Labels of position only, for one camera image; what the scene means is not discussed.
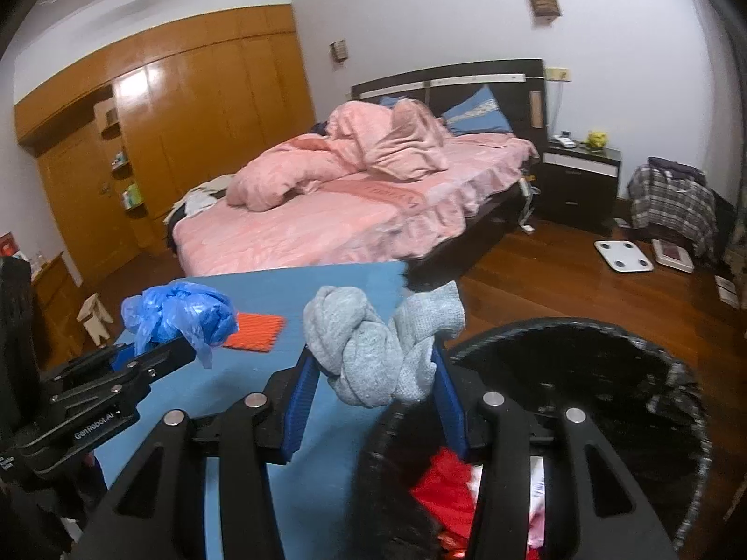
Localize blue plastic bag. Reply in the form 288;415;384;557
120;280;238;369

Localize white blue medicine box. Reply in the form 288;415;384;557
527;456;546;550

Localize orange foam net sleeve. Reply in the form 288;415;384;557
223;312;285;353

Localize red cloth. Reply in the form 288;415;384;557
409;448;476;540

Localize grey socks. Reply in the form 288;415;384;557
303;280;466;408

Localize black lined trash bin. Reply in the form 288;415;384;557
347;319;712;559

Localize small white stool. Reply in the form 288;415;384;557
76;294;114;348

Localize wooden side cabinet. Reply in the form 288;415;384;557
32;254;86;371

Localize blue table cloth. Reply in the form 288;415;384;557
92;260;410;560

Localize clothes pile on bed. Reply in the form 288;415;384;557
163;173;234;254

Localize wooden wardrobe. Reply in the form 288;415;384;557
14;4;314;283

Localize white bathroom scale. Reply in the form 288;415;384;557
594;239;653;273

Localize red white flat box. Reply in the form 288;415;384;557
652;239;694;274

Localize bed with pink sheet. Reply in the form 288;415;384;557
172;133;537;277

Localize black white nightstand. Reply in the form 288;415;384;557
533;143;622;233

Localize pink duvet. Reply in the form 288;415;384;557
226;98;453;212

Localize white power strip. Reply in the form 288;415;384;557
518;177;534;235

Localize yellow plush toy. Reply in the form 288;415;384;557
586;130;608;150

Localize white phone on nightstand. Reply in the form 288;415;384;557
553;132;576;149

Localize blue pillow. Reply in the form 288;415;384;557
442;85;513;135

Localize black headboard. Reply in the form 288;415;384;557
351;59;550;152

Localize left wall lamp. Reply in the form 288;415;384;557
329;39;349;63

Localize wall lamp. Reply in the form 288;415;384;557
329;39;349;63
529;0;562;21

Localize right wall lamp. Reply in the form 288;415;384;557
529;0;562;21

